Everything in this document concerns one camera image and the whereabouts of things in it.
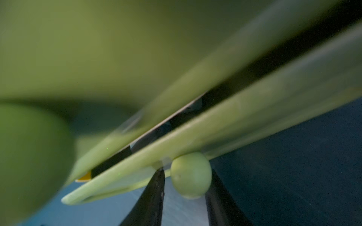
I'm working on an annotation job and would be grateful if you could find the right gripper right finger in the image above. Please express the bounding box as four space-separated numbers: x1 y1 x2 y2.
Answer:
205 170 253 226

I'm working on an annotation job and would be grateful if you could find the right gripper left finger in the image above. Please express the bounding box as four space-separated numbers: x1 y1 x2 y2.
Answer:
120 168 165 226

